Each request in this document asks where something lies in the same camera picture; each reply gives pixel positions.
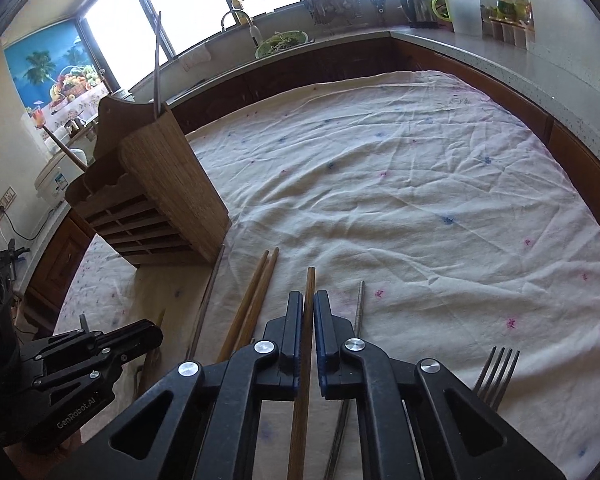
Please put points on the dark lower cabinets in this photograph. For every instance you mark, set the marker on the dark lower cabinets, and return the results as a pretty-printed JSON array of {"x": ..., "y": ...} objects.
[{"x": 355, "y": 58}]

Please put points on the tropical fruit poster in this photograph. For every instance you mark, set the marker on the tropical fruit poster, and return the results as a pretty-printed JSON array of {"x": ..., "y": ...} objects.
[{"x": 55, "y": 77}]

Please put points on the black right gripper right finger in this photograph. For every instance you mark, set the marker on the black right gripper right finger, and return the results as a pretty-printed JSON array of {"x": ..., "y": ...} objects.
[{"x": 336, "y": 375}]

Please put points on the silver fork right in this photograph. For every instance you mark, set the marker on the silver fork right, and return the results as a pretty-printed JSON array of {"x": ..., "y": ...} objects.
[{"x": 494, "y": 378}]

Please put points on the green drink bottles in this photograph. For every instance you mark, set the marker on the green drink bottles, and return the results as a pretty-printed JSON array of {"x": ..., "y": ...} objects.
[{"x": 514, "y": 11}]

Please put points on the green vegetable colander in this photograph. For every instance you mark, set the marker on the green vegetable colander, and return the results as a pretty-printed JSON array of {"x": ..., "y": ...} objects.
[{"x": 281, "y": 41}]

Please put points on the wooden chopstick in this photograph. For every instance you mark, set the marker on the wooden chopstick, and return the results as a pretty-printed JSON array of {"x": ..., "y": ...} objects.
[
  {"x": 77, "y": 161},
  {"x": 254, "y": 307}
]

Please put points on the white plastic pitcher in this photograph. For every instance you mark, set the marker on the white plastic pitcher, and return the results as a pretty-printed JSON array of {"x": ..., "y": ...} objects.
[{"x": 466, "y": 17}]

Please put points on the wall power socket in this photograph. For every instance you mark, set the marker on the wall power socket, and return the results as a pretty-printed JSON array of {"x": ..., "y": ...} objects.
[{"x": 7, "y": 200}]

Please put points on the wooden utensil holder box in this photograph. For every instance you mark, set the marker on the wooden utensil holder box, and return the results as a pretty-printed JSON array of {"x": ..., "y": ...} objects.
[{"x": 146, "y": 194}]

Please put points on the kitchen faucet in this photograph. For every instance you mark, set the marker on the kitchen faucet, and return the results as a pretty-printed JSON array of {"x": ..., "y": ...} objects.
[{"x": 243, "y": 19}]

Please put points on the white rice cooker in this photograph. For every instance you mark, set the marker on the white rice cooker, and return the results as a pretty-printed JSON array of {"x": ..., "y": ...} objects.
[{"x": 54, "y": 179}]

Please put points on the white floral tablecloth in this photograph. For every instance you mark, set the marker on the white floral tablecloth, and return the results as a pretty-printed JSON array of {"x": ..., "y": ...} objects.
[{"x": 433, "y": 218}]

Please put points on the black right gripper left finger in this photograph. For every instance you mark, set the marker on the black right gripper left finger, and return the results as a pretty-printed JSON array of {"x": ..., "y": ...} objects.
[{"x": 281, "y": 372}]

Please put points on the wooden chopstick pair piece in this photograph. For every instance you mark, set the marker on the wooden chopstick pair piece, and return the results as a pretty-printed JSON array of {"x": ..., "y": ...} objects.
[{"x": 235, "y": 327}]

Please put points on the bamboo chopstick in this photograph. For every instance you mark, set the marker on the bamboo chopstick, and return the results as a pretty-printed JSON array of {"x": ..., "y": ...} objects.
[{"x": 295, "y": 468}]

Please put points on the black electric kettle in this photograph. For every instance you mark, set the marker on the black electric kettle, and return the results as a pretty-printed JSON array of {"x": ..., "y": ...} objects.
[{"x": 419, "y": 13}]

